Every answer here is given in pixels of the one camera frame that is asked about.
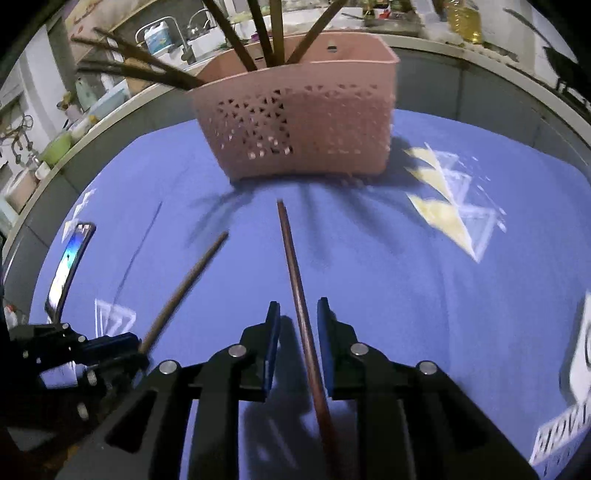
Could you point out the angular steel faucet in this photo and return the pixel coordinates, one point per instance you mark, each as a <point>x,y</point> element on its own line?
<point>188,54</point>

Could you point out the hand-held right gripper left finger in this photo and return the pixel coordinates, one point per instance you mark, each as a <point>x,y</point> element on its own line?
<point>273,350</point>

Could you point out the pale blue plastic tub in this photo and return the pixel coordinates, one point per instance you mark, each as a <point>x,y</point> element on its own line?
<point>108,99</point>

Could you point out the blue printed tablecloth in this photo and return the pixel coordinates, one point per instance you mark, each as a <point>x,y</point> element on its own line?
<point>392,277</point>

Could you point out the bundle of wooden chopsticks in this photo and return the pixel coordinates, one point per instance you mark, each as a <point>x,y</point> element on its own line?
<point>275,32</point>

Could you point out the egg tray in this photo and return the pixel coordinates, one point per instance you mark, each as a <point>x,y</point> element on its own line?
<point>485,48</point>

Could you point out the pink perforated utensil basket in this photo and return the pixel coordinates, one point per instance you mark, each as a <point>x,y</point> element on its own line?
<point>323,129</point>

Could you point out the large cooking oil bottle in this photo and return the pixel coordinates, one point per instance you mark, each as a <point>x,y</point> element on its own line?
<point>464,21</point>

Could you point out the light brown single chopstick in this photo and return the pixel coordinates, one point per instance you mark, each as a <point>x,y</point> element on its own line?
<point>184,290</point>

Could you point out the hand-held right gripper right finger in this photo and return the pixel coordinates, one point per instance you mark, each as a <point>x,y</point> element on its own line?
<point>324,350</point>

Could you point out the steel basin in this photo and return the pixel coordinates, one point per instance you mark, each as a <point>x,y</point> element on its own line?
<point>392,23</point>

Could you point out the white pocket router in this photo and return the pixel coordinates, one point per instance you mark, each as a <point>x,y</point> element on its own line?
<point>577,369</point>

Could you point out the reddish brown single chopstick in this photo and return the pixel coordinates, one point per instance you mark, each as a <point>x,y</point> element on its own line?
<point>294,277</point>

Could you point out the white detergent jug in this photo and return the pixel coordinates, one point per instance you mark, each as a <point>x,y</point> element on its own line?
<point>159,41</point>

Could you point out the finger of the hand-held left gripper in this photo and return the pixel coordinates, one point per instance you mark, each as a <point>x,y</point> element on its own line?
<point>115,345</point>
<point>120,371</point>

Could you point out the green bowl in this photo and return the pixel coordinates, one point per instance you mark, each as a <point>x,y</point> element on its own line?
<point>59,150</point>

